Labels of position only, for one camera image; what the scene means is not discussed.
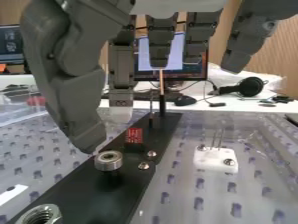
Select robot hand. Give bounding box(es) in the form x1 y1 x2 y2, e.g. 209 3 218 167
19 0 298 155

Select steel bearing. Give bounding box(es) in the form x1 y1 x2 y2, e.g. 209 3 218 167
93 150 126 172

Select computer monitor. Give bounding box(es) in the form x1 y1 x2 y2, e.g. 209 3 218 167
132 31 210 82
0 24 27 65

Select clear box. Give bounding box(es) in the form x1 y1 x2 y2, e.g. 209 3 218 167
0 106 298 224

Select thin stick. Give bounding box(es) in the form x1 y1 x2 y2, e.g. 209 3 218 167
156 67 169 118

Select black mouse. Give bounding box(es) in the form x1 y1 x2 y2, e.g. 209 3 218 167
173 94 198 107

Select black plate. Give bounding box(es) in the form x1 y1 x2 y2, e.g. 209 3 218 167
5 111 185 224

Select black headphones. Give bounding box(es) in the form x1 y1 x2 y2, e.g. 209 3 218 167
216 76 266 99

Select white desk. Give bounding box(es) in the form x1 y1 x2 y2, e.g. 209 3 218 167
97 71 298 115

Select small white block with pins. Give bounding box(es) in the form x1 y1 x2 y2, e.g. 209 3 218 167
192 129 241 175

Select large steel nut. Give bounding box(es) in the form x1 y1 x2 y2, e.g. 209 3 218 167
15 202 64 224

